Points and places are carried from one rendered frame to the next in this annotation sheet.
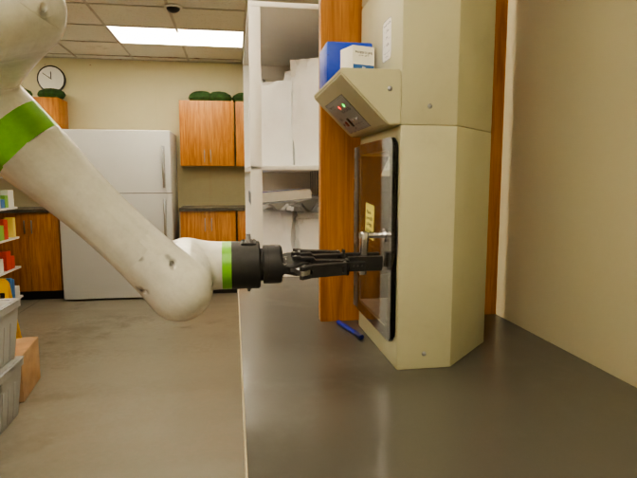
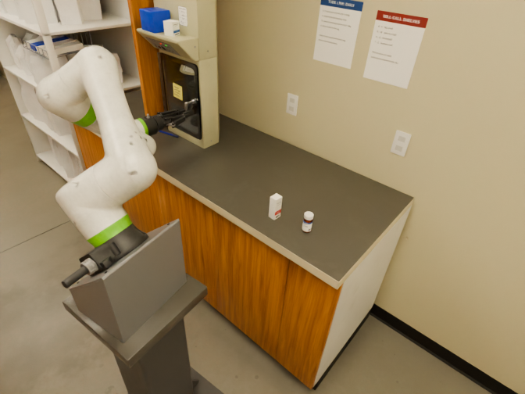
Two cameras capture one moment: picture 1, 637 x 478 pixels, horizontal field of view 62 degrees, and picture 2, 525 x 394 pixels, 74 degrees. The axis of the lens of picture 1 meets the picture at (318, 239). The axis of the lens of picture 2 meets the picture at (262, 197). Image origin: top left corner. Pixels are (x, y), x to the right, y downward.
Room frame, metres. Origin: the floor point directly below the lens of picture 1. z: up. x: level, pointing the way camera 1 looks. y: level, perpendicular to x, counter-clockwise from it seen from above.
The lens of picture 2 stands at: (-0.48, 0.73, 1.88)
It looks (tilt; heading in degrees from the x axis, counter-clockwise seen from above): 36 degrees down; 318
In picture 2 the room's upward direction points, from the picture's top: 4 degrees clockwise
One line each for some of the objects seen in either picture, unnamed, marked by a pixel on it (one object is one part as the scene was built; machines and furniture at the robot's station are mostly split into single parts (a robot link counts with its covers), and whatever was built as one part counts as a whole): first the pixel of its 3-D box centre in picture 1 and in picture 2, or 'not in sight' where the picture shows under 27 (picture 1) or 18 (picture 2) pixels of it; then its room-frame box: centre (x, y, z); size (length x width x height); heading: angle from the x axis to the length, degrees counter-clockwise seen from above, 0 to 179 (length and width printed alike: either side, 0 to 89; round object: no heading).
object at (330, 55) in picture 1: (344, 68); (155, 19); (1.22, -0.06, 1.56); 0.10 x 0.10 x 0.09; 9
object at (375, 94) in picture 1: (352, 107); (167, 44); (1.15, -0.07, 1.46); 0.32 x 0.11 x 0.10; 9
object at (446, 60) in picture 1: (432, 172); (198, 66); (1.18, -0.25, 1.33); 0.32 x 0.25 x 0.77; 9
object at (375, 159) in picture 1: (373, 233); (180, 97); (1.15, -0.12, 1.19); 0.30 x 0.01 x 0.40; 9
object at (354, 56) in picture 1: (356, 64); (171, 27); (1.10, -0.08, 1.54); 0.05 x 0.05 x 0.06; 27
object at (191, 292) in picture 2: not in sight; (137, 297); (0.30, 0.54, 0.92); 0.32 x 0.32 x 0.04; 15
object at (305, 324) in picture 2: not in sight; (216, 213); (0.99, -0.22, 0.45); 2.05 x 0.67 x 0.90; 9
